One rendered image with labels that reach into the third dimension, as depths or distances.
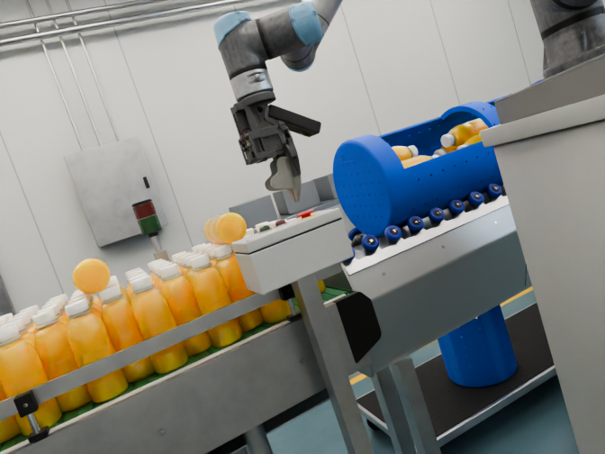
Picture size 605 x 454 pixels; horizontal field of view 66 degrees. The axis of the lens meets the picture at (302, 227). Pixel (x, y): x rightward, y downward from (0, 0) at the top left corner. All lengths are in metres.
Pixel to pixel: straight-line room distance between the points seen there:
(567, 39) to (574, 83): 0.14
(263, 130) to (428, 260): 0.61
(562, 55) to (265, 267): 0.71
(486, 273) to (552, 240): 0.36
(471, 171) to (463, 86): 4.66
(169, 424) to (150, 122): 3.79
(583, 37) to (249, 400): 0.96
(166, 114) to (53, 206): 1.26
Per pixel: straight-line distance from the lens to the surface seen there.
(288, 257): 0.85
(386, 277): 1.20
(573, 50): 1.09
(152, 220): 1.47
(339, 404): 0.98
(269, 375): 0.99
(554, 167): 1.05
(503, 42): 6.60
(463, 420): 1.93
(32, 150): 4.55
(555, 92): 1.01
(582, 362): 1.23
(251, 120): 0.89
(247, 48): 0.90
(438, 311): 1.35
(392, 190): 1.20
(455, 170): 1.33
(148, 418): 0.96
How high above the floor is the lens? 1.18
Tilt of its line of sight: 6 degrees down
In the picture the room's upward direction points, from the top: 18 degrees counter-clockwise
